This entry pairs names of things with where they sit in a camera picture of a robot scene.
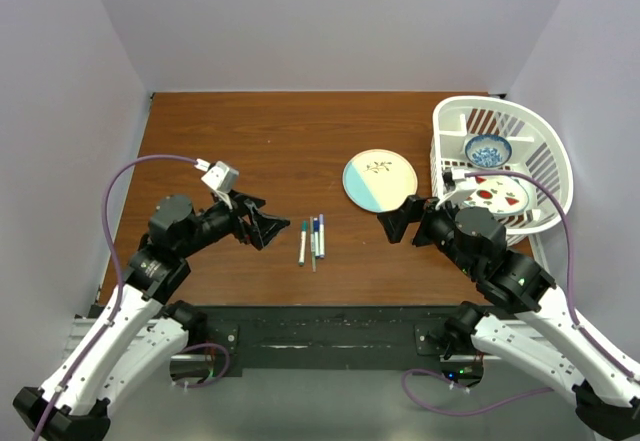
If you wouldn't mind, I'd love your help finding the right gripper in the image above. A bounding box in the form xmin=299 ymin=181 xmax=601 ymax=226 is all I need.
xmin=376 ymin=190 xmax=478 ymax=276

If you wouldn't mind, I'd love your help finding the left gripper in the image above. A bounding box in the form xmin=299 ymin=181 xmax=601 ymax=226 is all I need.
xmin=177 ymin=188 xmax=289 ymax=258

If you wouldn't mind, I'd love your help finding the thin green white pen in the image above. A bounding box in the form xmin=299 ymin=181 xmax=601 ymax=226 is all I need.
xmin=309 ymin=216 xmax=317 ymax=273

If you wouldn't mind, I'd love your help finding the white marker green tip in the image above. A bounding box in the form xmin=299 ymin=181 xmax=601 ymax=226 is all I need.
xmin=298 ymin=230 xmax=307 ymax=267

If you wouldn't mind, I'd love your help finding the white marker with purple ink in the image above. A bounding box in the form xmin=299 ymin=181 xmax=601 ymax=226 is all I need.
xmin=318 ymin=213 xmax=326 ymax=259

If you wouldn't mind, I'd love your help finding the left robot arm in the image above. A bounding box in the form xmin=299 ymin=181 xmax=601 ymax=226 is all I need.
xmin=13 ymin=191 xmax=290 ymax=440

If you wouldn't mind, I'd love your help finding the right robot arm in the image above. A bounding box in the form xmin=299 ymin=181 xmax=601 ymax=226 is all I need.
xmin=377 ymin=195 xmax=639 ymax=440

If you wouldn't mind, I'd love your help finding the cream and blue plate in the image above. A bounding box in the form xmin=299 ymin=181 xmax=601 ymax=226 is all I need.
xmin=342 ymin=149 xmax=418 ymax=213

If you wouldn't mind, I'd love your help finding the watermelon pattern plate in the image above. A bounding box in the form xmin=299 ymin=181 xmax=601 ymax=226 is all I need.
xmin=462 ymin=175 xmax=529 ymax=217

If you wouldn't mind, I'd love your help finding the blue patterned bowl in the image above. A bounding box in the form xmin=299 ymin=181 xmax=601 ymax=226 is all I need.
xmin=464 ymin=134 xmax=513 ymax=169

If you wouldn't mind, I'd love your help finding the white plastic basket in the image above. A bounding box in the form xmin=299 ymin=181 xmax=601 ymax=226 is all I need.
xmin=430 ymin=95 xmax=574 ymax=245

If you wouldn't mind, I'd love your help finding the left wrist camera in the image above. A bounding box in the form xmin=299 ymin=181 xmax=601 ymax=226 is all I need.
xmin=201 ymin=161 xmax=239 ymax=210

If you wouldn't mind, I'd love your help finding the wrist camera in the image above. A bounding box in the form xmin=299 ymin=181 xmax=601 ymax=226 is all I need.
xmin=436 ymin=168 xmax=478 ymax=210
xmin=201 ymin=161 xmax=239 ymax=210

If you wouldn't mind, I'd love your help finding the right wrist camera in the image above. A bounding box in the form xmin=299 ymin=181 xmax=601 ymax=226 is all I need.
xmin=436 ymin=168 xmax=478 ymax=210

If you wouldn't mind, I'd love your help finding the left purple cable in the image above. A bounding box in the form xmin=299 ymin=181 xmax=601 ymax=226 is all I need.
xmin=29 ymin=154 xmax=232 ymax=441

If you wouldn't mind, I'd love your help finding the purple cable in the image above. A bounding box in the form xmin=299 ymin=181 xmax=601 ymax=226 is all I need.
xmin=29 ymin=154 xmax=232 ymax=441
xmin=402 ymin=170 xmax=637 ymax=417

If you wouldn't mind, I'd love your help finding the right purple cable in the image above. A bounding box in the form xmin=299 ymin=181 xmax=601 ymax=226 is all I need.
xmin=402 ymin=170 xmax=637 ymax=417

